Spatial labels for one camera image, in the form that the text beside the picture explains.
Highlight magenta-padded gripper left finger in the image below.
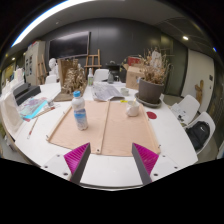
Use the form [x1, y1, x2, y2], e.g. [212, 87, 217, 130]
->
[41, 142, 92, 185]

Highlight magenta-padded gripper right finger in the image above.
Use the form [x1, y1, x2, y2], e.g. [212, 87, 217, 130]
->
[131, 142, 183, 187]

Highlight white bottle with blue cap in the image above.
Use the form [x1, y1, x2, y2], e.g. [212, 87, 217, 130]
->
[71, 90, 89, 131]

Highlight flat round red coaster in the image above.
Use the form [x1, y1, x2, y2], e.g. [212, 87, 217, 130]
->
[145, 110, 158, 121]

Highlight white mug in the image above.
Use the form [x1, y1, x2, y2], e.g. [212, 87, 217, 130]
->
[125, 99, 141, 118]

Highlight thin wooden paintbrush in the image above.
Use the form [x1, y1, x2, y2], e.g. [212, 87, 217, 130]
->
[27, 116, 40, 140]

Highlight black backpack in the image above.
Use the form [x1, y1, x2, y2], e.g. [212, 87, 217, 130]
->
[185, 120, 212, 152]

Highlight loose papers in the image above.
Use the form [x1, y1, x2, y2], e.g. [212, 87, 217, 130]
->
[170, 102, 188, 123]

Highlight colourful book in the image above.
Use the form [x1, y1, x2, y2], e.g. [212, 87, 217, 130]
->
[18, 96, 49, 121]

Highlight dried plant in grey pot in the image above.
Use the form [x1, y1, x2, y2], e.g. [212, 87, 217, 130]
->
[137, 48, 171, 105]

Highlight white chair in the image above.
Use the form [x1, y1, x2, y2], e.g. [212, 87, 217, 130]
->
[93, 68, 110, 83]
[170, 94, 201, 127]
[183, 111, 217, 156]
[44, 74, 58, 85]

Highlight open newspaper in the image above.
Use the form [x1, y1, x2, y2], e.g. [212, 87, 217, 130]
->
[90, 81, 125, 102]

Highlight brown carved relief sculpture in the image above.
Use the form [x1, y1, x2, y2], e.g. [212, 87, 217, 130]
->
[53, 58, 88, 103]

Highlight small green labelled bottle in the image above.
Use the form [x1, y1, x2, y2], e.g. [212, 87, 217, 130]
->
[87, 68, 95, 87]

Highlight black case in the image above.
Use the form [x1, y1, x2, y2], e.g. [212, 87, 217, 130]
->
[12, 82, 42, 106]

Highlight cardboard box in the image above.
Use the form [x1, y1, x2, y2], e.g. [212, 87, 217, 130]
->
[122, 63, 145, 91]

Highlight wooden figure sculpture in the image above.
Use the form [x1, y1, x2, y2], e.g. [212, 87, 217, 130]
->
[194, 79, 205, 105]

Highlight dark spray bottle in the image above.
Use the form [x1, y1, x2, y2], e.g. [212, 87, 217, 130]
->
[107, 70, 115, 84]

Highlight white plaster head bust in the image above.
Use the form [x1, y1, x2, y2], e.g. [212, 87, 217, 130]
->
[48, 57, 59, 78]

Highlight red box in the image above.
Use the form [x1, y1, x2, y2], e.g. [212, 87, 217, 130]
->
[127, 56, 143, 67]

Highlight tall white plaster statue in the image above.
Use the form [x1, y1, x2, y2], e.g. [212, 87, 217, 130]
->
[150, 49, 164, 69]

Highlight wooden easel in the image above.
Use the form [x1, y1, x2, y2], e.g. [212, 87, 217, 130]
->
[83, 48, 103, 79]

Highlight pale storage cabinet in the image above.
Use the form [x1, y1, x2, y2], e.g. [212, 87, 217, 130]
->
[24, 40, 47, 86]

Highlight long ceiling light strip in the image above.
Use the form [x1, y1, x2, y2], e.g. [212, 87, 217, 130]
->
[11, 0, 98, 48]

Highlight red-handled paintbrush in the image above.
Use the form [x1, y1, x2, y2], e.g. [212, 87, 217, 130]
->
[31, 103, 62, 120]

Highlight dark wall screen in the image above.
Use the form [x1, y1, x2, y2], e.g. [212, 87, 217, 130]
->
[48, 30, 92, 61]

